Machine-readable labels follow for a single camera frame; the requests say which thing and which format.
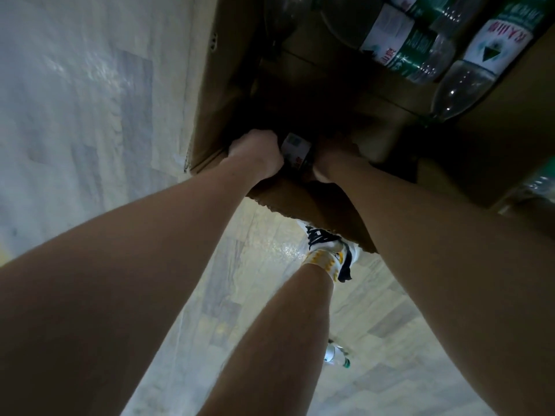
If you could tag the brown cardboard box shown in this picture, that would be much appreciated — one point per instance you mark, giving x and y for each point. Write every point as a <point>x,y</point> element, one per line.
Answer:
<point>225,82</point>

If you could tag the person's white right shoe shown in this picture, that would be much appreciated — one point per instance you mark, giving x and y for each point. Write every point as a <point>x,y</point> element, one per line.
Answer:
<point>323,238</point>

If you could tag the water bottles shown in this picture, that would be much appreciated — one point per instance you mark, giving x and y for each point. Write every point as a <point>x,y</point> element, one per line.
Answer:
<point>334,354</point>
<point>412,43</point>

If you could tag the water bottle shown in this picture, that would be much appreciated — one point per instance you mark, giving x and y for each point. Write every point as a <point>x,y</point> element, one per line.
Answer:
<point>297,147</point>

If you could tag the person's left forearm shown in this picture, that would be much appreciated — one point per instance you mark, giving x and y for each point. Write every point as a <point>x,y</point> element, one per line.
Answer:
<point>108,290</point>

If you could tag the person's right hand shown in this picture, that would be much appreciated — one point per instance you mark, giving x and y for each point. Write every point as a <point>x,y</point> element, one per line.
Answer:
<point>338,158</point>

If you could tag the person's right forearm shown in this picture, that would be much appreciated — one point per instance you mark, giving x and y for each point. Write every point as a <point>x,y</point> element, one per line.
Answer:
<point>455,264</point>

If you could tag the person's left hand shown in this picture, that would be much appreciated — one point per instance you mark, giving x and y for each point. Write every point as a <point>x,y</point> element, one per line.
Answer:
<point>258,153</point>

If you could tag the person's right leg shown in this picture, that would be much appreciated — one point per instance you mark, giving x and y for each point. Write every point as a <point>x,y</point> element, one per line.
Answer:
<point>282,333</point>

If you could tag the person's yellow patterned right sock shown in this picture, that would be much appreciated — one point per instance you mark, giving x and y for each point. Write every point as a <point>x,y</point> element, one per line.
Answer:
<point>323,259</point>

